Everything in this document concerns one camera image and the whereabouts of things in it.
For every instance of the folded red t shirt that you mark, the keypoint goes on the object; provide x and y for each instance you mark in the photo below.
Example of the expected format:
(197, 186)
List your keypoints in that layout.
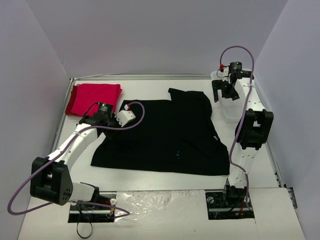
(86, 94)

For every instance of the white plastic basket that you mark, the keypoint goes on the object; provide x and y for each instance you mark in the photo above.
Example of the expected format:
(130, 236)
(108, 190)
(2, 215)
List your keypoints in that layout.
(232, 109)

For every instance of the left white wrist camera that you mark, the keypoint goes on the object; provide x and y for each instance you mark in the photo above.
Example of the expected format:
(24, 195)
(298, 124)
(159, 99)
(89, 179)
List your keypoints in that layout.
(124, 116)

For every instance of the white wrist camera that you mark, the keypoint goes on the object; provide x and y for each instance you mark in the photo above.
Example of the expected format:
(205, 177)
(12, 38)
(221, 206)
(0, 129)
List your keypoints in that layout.
(223, 73)
(124, 116)

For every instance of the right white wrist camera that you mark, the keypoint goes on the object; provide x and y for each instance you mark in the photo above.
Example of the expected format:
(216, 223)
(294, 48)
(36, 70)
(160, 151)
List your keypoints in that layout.
(223, 73)

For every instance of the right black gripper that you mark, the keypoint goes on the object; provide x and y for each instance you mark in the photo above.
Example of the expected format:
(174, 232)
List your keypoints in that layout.
(223, 84)

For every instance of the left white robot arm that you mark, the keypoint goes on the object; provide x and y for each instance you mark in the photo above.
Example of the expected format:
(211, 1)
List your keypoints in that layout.
(51, 179)

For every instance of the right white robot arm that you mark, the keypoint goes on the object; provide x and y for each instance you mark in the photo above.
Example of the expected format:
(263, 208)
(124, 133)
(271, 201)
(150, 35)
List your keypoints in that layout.
(251, 133)

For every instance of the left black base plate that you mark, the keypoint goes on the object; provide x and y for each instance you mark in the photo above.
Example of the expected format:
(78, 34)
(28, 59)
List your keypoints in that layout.
(84, 213)

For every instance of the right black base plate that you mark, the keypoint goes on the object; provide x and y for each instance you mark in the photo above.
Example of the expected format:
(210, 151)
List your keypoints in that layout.
(220, 209)

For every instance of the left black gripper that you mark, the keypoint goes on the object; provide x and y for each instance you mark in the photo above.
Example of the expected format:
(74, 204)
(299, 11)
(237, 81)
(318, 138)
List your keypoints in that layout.
(110, 124)

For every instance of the black t shirt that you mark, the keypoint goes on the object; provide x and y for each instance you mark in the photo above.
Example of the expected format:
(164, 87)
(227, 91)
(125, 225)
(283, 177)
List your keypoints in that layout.
(175, 135)

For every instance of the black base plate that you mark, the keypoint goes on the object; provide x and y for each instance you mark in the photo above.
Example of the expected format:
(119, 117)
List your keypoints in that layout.
(220, 209)
(84, 213)

